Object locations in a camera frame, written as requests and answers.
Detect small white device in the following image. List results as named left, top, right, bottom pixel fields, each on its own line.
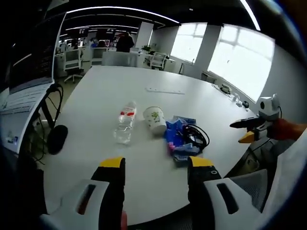
left=231, top=92, right=243, bottom=106

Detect person's right hand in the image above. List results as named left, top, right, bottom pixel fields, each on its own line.
left=266, top=118, right=307, bottom=141

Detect white power strip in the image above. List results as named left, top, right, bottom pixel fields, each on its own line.
left=145, top=86, right=186, bottom=95

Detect clear plastic water bottle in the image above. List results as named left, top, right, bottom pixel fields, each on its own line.
left=113, top=101, right=138, bottom=146

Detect black hanging cables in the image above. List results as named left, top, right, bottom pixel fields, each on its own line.
left=30, top=83, right=65, bottom=165

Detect grey mesh chair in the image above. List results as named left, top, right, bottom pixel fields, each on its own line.
left=224, top=168, right=269, bottom=214

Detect green potted plant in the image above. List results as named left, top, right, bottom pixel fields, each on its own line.
left=141, top=44, right=157, bottom=55

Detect black round pouch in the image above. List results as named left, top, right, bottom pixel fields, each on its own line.
left=47, top=125, right=69, bottom=155

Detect open laptop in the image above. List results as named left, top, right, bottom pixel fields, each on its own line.
left=0, top=11, right=68, bottom=114

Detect person's left hand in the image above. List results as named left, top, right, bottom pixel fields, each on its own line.
left=120, top=210, right=128, bottom=230

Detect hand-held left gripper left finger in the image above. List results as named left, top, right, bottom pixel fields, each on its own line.
left=39, top=157, right=127, bottom=230

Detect white table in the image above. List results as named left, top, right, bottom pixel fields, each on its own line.
left=42, top=65, right=260, bottom=226

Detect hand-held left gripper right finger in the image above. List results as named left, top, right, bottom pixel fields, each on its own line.
left=187, top=156, right=264, bottom=230

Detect blue plastic packet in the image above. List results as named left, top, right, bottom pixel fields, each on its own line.
left=164, top=115, right=202, bottom=168

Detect black cable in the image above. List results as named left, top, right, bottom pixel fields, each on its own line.
left=181, top=123, right=210, bottom=151

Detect white office chair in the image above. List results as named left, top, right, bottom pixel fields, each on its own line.
left=63, top=48, right=85, bottom=83
left=150, top=52, right=168, bottom=70

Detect white side cabinet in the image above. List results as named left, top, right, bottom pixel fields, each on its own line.
left=0, top=105, right=41, bottom=155

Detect large window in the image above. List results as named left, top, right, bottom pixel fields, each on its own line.
left=206, top=25, right=276, bottom=103

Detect small window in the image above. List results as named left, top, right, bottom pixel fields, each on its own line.
left=170, top=23, right=208, bottom=64

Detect white paper cup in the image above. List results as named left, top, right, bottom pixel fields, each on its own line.
left=142, top=106, right=167, bottom=135

